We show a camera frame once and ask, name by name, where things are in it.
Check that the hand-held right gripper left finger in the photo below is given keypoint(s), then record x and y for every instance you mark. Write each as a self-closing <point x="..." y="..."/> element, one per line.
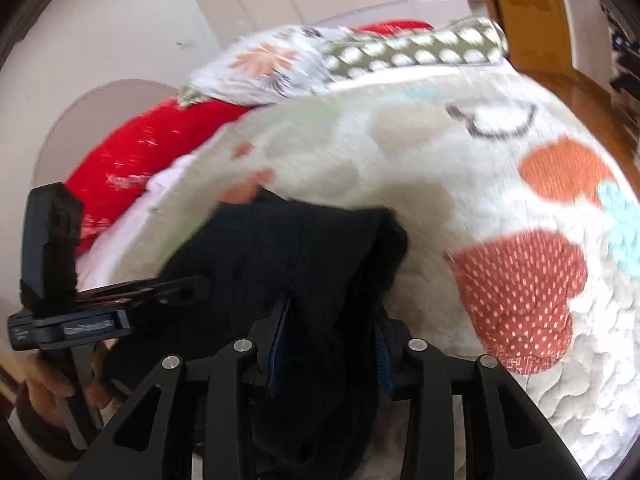
<point x="278" y="345"/>

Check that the person's left hand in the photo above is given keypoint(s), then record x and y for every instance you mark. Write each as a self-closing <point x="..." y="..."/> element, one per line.
<point x="42" y="385"/>

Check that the red cloth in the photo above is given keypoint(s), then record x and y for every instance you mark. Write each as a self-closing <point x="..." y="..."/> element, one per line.
<point x="395" y="27"/>

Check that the red blanket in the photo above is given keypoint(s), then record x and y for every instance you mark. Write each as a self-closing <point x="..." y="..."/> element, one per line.
<point x="150" y="145"/>

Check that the beige rounded headboard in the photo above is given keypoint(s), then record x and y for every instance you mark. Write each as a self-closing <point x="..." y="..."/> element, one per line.
<point x="85" y="115"/>

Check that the green polka dot bolster pillow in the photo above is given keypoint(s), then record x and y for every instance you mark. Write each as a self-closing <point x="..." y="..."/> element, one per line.
<point x="425" y="47"/>

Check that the black pants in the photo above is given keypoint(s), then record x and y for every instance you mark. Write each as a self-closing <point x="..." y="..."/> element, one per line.
<point x="300" y="260"/>

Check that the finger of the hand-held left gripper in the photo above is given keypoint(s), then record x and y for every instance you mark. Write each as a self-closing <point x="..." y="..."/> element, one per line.
<point x="170" y="291"/>

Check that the floral white pillow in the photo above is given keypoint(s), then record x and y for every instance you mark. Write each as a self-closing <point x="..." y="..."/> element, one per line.
<point x="260" y="60"/>

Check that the heart print quilted bedspread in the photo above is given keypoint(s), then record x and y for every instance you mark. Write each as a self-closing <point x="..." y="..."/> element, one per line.
<point x="400" y="160"/>

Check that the wooden door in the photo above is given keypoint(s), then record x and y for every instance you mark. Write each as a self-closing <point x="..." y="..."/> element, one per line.
<point x="530" y="10"/>

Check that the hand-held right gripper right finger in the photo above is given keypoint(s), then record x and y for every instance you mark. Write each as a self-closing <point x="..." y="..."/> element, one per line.
<point x="383" y="360"/>

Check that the person's left forearm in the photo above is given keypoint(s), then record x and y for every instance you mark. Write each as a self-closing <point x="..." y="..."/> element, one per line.
<point x="45" y="442"/>

